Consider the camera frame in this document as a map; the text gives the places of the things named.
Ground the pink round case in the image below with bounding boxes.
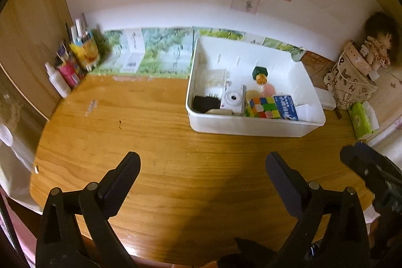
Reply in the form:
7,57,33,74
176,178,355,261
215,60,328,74
262,83,276,97

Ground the patterned canvas bag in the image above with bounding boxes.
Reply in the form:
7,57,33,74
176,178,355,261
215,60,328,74
323,41,377,110

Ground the white 33W charger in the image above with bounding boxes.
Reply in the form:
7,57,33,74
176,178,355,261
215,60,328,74
295,104,314,122

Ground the blue white tube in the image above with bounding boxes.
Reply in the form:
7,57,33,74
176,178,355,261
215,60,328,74
57,43,70,63

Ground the white toy camera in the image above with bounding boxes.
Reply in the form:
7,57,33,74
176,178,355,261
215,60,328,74
220,84,245,116

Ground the white plastic storage bin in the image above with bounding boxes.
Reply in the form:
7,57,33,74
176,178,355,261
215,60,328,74
186,36,326,137

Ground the white lotion bottle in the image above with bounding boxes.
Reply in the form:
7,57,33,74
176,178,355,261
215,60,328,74
44,62,72,99

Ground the clear plastic packet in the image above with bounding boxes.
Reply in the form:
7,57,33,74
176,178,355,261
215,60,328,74
200,69,230,88

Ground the multicolour puzzle cube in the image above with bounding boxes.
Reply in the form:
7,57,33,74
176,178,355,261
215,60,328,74
245,96,281,119

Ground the yellow orange packet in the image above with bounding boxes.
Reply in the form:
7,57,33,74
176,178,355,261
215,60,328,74
70,32,100,72

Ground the green tissue pack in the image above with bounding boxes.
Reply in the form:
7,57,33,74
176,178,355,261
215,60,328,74
348,101,379,140

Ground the green bottle gold cap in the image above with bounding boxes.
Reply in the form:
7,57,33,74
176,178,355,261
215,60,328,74
252,66,268,85

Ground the white paper box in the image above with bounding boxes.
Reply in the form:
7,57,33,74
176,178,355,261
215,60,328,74
119,29,145,73

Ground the brown haired doll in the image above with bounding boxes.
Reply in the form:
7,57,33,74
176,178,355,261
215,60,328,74
361,12,399,72

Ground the floss box blue label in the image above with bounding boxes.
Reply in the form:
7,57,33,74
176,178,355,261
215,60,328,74
273,95,298,121

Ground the green leaf backsplash mat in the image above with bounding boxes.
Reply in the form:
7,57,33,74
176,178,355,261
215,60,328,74
91,27,306,79

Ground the pink tube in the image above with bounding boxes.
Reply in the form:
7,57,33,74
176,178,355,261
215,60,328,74
56,60,83,89

